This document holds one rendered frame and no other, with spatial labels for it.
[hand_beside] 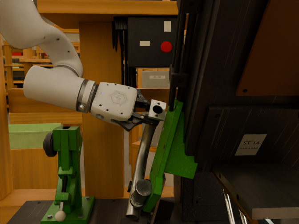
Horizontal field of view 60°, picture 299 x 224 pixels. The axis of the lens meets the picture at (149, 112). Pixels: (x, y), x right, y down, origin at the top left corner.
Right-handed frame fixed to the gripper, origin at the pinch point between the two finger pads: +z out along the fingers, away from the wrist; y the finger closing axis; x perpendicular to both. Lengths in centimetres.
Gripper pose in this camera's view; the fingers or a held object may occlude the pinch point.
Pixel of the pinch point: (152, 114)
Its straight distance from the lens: 66.7
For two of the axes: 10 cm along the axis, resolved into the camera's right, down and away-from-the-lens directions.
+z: 9.6, 2.6, 0.9
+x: -2.3, 5.6, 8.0
